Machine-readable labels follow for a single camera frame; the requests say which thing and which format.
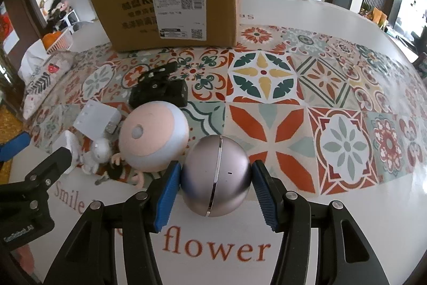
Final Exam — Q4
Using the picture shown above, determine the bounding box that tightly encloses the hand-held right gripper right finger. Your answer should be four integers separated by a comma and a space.
252, 160, 382, 285

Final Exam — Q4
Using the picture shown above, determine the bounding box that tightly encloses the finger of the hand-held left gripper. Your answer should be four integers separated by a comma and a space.
0, 131, 30, 169
25, 146, 73, 193

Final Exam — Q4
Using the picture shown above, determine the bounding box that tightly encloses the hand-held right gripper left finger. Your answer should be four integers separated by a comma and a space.
43, 161, 182, 285

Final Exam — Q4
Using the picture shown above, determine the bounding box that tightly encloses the white rabbit keychain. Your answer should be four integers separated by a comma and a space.
82, 138, 113, 187

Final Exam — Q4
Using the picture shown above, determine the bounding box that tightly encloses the silver metal ball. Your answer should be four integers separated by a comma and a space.
180, 135, 252, 217

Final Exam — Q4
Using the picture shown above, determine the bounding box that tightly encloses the grey and pink sphere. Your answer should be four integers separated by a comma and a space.
112, 101, 191, 188

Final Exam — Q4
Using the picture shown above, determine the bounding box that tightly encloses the white charger adapter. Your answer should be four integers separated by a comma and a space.
73, 100, 121, 140

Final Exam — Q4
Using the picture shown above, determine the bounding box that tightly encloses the black rectangular device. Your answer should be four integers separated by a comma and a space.
129, 79, 188, 108

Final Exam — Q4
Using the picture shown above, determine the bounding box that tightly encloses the black perforated bracket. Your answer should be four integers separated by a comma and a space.
138, 62, 178, 83

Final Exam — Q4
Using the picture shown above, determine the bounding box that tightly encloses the printed white cloth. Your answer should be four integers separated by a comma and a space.
18, 49, 79, 114

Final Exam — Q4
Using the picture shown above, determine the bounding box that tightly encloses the white slatted basket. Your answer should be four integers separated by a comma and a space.
43, 29, 74, 54

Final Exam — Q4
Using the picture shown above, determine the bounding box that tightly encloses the orange fruit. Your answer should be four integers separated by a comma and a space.
43, 33, 62, 47

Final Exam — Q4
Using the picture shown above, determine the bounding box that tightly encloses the red door poster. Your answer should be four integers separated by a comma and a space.
0, 1, 21, 55

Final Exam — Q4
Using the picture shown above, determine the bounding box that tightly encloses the white shelf with toys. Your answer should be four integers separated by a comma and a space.
43, 0, 81, 35

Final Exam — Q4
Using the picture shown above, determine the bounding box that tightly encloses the orange paper bag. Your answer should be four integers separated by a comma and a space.
371, 7, 388, 28

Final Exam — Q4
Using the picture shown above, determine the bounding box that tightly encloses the white tv cabinet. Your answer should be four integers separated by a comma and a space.
360, 9, 427, 63

